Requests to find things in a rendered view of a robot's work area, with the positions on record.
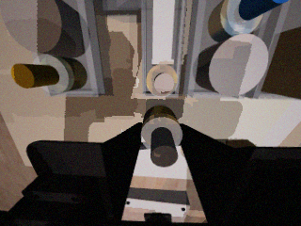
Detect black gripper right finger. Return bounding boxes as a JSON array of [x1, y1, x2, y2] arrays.
[[180, 123, 301, 223]]

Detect black flat bar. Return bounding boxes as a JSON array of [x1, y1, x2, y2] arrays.
[[139, 143, 147, 150]]

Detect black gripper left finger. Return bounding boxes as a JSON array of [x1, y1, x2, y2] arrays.
[[26, 122, 142, 220]]

